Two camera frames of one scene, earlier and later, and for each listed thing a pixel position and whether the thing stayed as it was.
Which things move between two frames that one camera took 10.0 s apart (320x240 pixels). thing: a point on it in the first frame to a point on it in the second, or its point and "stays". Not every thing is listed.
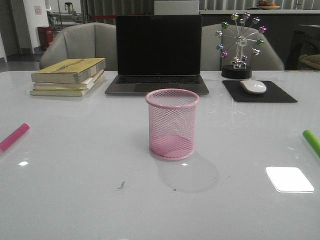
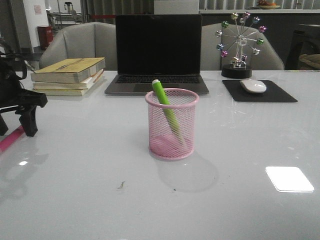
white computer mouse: [254, 86] stays
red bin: [45, 35] stays
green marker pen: [312, 140] to [162, 94]
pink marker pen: [14, 136] stays
